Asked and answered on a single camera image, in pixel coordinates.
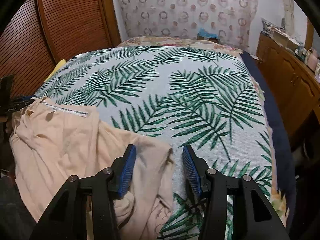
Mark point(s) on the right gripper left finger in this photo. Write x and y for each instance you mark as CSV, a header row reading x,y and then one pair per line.
x,y
122,168

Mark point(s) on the blue box on headboard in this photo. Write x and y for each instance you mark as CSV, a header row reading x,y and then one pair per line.
x,y
205,35

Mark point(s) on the yellow Pikachu plush toy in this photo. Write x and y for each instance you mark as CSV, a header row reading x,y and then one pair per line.
x,y
60,64

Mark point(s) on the dark blue mattress edge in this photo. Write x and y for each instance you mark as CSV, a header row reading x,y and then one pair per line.
x,y
284,160

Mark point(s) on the palm leaf print blanket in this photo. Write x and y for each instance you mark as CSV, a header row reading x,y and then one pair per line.
x,y
179,95

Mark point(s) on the patterned headboard cover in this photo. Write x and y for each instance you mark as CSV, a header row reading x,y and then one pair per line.
x,y
230,20

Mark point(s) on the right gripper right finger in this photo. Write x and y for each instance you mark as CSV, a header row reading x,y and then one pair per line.
x,y
195,172

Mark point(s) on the peach cloth garment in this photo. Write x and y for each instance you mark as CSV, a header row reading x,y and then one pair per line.
x,y
51,142

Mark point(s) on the floral bed sheet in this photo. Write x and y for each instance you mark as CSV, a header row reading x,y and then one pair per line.
x,y
277,200

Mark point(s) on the brown louvered wardrobe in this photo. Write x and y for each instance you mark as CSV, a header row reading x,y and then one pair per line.
x,y
43,32

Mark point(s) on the beige curtain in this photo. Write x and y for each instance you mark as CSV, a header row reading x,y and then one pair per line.
x,y
289,18

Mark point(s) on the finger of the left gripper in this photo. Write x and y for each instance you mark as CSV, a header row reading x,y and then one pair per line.
x,y
23,100
15,107

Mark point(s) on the pink jar on sideboard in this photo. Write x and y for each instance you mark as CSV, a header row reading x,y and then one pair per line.
x,y
312,59

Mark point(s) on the wooden sideboard cabinet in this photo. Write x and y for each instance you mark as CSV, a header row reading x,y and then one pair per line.
x,y
291,82

